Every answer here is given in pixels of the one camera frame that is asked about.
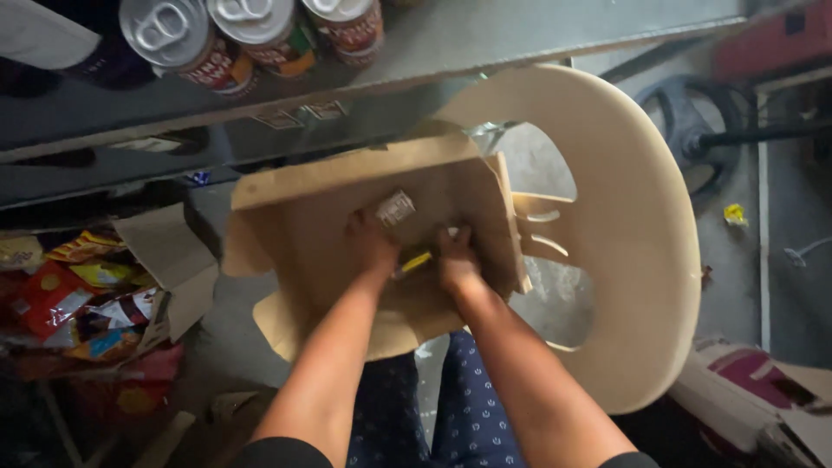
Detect person's left hand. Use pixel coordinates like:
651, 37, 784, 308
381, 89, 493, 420
344, 208, 401, 282

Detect person's right hand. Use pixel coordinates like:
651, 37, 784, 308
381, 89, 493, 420
434, 225, 483, 295

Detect brown cardboard box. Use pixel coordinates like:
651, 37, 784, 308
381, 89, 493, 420
221, 134, 534, 364

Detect yellow box cutter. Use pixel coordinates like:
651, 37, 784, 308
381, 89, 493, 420
393, 251, 435, 280

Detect grey metal shelf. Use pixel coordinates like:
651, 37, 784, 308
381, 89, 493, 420
0, 0, 768, 210

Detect beige plastic chair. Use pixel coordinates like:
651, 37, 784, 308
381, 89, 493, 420
416, 64, 703, 416

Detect person's blue patterned trousers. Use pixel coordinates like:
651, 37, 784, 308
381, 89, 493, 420
346, 330, 526, 468

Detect silver-top red label can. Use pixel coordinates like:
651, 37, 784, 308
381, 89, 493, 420
300, 0, 386, 70
205, 0, 319, 80
118, 0, 258, 98

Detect black wheel with axle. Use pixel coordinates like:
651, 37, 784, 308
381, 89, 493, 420
634, 74, 832, 196

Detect carton of snack packets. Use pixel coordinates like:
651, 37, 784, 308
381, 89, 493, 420
0, 203, 221, 384

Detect white and maroon carton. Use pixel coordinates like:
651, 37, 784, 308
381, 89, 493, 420
668, 338, 832, 468

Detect red crate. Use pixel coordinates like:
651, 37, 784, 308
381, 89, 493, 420
712, 0, 832, 83

